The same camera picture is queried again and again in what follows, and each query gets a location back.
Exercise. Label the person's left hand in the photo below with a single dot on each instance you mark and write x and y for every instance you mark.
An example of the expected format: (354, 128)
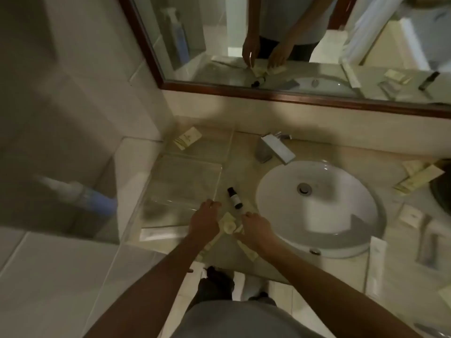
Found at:
(204, 221)

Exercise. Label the person's right hand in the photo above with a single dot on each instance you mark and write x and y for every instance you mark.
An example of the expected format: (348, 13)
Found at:
(257, 230)

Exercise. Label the person's left fingers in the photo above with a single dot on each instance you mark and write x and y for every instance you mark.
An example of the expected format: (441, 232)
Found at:
(214, 204)

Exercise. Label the person's right fingers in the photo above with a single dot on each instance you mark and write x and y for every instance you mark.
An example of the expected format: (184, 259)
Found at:
(248, 221)

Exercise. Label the cream toiletry packet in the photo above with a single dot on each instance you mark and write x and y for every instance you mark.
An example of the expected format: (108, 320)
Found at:
(229, 225)

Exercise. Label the person's right forearm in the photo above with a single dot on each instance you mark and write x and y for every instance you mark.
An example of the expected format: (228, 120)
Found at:
(327, 288)

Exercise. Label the person's left forearm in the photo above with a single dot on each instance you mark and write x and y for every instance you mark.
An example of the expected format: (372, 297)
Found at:
(148, 288)

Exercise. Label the small dark toiletry bottle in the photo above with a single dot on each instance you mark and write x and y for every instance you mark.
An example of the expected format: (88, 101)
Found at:
(235, 198)

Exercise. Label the clear acrylic tray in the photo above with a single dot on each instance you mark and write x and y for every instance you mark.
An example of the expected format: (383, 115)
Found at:
(208, 140)
(179, 193)

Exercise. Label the long white toothbrush packet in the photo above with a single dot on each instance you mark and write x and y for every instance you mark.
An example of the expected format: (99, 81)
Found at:
(375, 267)
(164, 234)

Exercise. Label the chrome sink drain stopper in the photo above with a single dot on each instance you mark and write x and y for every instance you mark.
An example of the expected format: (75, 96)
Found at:
(304, 188)

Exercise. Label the person's dark trouser leg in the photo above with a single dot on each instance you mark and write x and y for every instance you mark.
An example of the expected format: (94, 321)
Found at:
(215, 283)

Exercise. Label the cream sachet with line print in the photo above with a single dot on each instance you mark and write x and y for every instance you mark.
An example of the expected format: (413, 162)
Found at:
(186, 137)

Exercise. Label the white round sink basin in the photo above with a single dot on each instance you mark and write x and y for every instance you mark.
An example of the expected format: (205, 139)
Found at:
(320, 211)

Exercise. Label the chrome square faucet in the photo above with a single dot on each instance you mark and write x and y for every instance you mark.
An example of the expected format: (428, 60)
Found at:
(274, 148)

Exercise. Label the person's grey shirt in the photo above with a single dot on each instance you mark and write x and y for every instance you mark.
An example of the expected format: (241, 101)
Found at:
(246, 322)

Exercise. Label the white and blue pump bottle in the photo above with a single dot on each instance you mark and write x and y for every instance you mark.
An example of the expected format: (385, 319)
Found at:
(75, 195)

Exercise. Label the small white soap box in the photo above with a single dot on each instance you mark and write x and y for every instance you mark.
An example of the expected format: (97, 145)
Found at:
(410, 215)

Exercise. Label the long cream toiletry box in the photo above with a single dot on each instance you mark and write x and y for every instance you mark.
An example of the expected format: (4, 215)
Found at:
(419, 177)

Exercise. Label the grey toiletry tube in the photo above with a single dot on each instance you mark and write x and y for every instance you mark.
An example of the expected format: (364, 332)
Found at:
(427, 248)

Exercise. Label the wood framed wall mirror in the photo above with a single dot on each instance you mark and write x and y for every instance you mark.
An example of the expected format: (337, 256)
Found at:
(289, 45)

